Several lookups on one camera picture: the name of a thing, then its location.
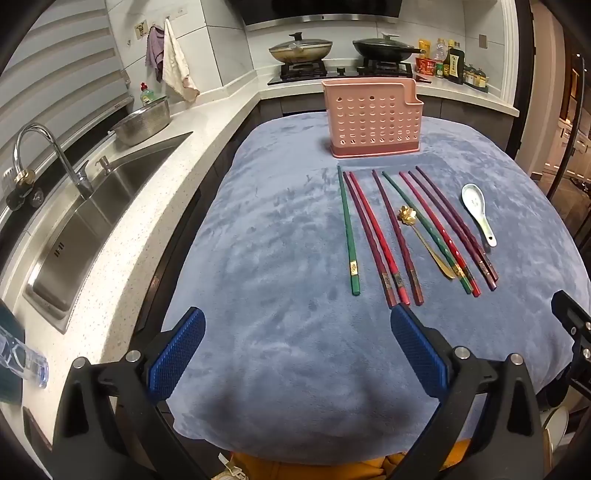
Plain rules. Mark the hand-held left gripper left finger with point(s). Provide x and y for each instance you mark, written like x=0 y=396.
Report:
x=178 y=350

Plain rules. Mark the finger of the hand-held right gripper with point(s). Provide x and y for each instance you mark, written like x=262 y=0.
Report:
x=577 y=318

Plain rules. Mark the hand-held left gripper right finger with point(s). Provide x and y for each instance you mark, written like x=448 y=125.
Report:
x=418 y=350

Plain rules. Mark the red chopstick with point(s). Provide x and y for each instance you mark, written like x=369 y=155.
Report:
x=400 y=288
x=473 y=286

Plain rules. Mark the maroon chopstick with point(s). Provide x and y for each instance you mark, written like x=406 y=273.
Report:
x=414 y=286
x=487 y=279
x=493 y=273
x=387 y=288

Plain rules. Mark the green chopstick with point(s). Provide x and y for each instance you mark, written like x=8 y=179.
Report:
x=354 y=277
x=464 y=284

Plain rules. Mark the pink perforated utensil holder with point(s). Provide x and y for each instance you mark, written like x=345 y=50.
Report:
x=369 y=120

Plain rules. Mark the white plate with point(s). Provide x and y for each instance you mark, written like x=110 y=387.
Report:
x=556 y=434

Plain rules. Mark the blue fleece blanket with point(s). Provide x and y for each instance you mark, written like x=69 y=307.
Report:
x=277 y=277

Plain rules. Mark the gold flower spoon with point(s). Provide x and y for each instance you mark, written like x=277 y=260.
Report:
x=406 y=216

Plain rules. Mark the yellow cloth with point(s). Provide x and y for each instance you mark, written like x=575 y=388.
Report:
x=323 y=468

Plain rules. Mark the stainless steel sink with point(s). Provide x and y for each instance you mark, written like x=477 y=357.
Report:
x=92 y=221

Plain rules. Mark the clear plastic container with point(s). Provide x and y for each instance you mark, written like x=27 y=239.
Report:
x=23 y=360

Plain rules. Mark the white ceramic spoon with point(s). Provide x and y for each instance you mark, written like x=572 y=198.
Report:
x=473 y=198

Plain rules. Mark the chrome faucet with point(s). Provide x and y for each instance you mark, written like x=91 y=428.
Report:
x=78 y=177

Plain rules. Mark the stainless steel bowl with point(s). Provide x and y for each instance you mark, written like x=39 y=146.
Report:
x=143 y=124

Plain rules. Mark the green dish soap bottle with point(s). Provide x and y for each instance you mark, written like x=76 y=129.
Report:
x=148 y=96

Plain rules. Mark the row of small spice jars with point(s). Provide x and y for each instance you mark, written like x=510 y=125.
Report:
x=475 y=78

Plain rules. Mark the red seasoning packet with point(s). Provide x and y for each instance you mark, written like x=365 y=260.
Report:
x=425 y=65

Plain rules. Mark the white hanging towel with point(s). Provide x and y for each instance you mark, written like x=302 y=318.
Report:
x=178 y=64

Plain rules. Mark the black gas stove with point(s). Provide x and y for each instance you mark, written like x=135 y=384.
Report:
x=337 y=74

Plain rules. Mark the clear oil bottle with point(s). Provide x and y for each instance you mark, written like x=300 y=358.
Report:
x=439 y=50

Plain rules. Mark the purple hanging cloth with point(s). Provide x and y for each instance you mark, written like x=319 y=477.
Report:
x=156 y=50

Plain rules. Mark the yellow seasoning packet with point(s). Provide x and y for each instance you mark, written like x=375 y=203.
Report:
x=425 y=50

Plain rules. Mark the black frying pan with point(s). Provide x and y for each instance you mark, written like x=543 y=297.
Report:
x=383 y=48

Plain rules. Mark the white window blind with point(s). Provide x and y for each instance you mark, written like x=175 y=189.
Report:
x=55 y=69

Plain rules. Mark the beige wok with lid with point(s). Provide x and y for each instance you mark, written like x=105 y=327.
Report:
x=300 y=50

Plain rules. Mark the black range hood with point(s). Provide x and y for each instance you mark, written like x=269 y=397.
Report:
x=323 y=11

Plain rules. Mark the wall switch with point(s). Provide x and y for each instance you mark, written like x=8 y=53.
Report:
x=483 y=40

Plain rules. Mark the wall outlet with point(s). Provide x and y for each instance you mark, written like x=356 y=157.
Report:
x=141 y=30

